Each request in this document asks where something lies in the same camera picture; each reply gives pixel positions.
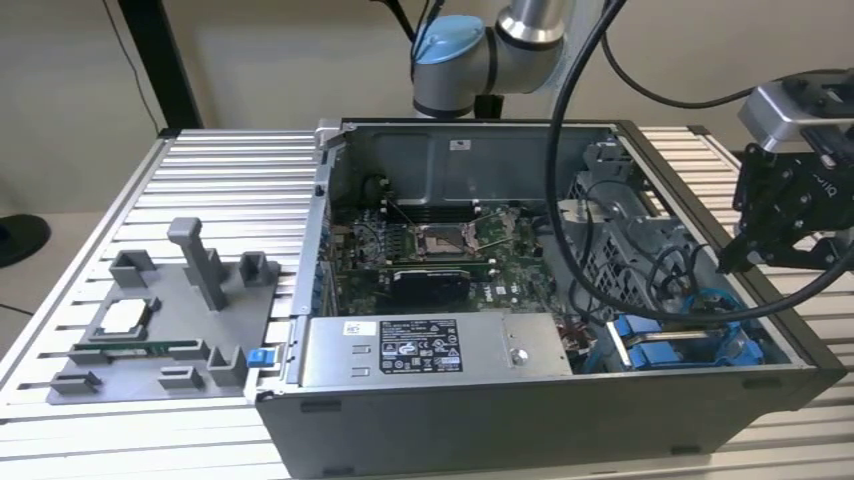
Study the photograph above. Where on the green RAM stick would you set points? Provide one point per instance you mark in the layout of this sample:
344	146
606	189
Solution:
156	345

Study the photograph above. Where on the grey parts rack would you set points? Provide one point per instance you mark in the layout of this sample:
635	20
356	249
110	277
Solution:
180	310

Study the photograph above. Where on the grey metal disk bay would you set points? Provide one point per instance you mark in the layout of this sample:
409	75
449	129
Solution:
627	240

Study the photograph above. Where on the silver CPU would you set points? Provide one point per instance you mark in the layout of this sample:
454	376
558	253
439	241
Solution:
123	316

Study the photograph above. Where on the black graphics card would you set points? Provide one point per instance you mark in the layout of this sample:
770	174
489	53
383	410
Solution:
430	290

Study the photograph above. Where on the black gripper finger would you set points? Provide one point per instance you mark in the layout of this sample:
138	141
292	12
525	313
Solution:
808	255
757	190

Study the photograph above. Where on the dark grey open PC case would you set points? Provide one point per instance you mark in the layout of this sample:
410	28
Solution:
467	430

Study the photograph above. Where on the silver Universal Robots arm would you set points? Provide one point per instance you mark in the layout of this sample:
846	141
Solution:
461	75

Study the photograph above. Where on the black metal pole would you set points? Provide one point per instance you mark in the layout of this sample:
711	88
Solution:
163	60

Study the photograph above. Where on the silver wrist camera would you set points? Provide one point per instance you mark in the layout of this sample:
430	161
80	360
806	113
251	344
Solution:
774	112

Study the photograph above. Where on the CPU socket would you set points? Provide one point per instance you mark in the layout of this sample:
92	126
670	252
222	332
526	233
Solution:
443	241

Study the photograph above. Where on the black round stand base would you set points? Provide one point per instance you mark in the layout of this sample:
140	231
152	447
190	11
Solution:
23	240

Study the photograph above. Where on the green motherboard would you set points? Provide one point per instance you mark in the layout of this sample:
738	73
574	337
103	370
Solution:
510	240

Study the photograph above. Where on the blue case latch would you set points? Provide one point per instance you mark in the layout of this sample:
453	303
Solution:
259	358

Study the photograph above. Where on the blue disk carrier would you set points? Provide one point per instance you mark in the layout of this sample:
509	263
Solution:
654	356

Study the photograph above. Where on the silver power supply unit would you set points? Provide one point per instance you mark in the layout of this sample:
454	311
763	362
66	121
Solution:
334	350

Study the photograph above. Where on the hard disk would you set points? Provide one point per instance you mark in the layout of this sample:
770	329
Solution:
637	327

